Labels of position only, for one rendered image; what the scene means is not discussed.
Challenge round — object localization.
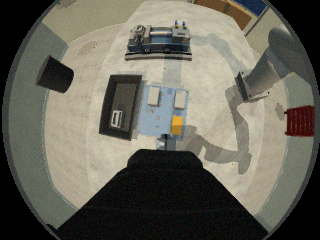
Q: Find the yellow brass block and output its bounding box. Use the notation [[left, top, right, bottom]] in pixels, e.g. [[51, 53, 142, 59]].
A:
[[170, 116, 183, 135]]

